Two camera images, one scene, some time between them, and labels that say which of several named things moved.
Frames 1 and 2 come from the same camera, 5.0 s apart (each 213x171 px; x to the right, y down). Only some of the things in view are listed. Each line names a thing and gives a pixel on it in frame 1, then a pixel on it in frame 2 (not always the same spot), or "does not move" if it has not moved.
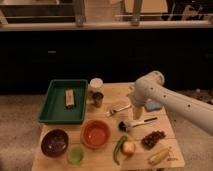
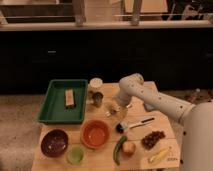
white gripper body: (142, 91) -> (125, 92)
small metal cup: (98, 97) does not move
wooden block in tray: (69, 98) does not move
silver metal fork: (114, 110) does not move
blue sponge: (153, 105) does not move
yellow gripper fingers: (137, 113) -> (120, 111)
